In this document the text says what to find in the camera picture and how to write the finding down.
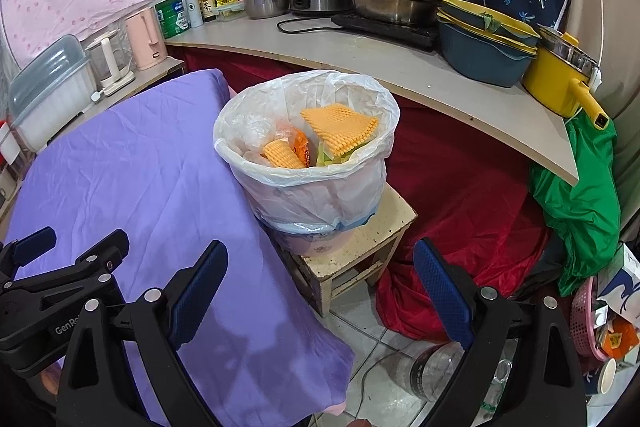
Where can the white bag with blue print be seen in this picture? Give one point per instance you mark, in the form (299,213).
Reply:
(622,282)

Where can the glass kettle with white base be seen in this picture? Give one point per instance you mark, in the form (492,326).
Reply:
(110,62)

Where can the white power plug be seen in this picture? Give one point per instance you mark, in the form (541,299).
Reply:
(96,96)

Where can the green tin can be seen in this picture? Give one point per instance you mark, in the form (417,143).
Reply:
(172,17)

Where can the red counter curtain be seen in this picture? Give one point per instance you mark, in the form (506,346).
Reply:
(450,167)

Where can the white bottle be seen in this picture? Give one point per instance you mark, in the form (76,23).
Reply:
(193,9)

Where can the purple cloth cover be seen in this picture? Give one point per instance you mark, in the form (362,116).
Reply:
(150,157)

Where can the paper cup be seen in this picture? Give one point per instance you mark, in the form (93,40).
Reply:
(607,377)

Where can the orange waffle cloth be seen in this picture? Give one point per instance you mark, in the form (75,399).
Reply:
(340,127)
(282,154)

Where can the clear plastic food container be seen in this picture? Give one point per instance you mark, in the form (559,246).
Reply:
(231,11)

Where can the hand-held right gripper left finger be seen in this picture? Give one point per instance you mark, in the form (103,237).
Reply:
(197,297)

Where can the white dish container blue-grey lid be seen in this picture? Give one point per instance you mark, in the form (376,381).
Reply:
(55,102)

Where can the pink electric kettle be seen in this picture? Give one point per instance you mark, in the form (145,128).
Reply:
(145,39)

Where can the black induction cooktop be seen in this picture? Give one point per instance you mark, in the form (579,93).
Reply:
(390,32)

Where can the green plastic bag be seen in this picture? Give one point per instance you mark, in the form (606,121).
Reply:
(580,207)

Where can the pink plastic basket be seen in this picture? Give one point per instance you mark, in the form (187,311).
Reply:
(585,307)

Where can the stacked blue yellow basins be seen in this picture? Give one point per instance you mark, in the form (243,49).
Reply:
(480,57)

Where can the yellow-green snack packet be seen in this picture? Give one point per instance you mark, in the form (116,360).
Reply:
(325,157)

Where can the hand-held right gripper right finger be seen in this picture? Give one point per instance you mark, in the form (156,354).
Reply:
(442,297)

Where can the bin with white plastic liner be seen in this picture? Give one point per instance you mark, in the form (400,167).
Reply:
(300,207)

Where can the small orange box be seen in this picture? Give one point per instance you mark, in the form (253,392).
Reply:
(617,339)

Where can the clear plastic bottle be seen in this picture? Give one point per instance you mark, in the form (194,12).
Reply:
(435,372)

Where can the red plastic bag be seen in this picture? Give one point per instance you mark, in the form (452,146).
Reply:
(415,307)

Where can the yellow electric pot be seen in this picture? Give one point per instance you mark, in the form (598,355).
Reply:
(550,82)

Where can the small wooden stool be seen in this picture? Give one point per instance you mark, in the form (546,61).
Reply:
(370,227)

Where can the red plastic container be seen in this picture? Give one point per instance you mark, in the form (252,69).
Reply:
(7,142)

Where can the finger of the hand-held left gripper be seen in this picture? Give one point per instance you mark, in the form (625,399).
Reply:
(35,240)
(100,252)

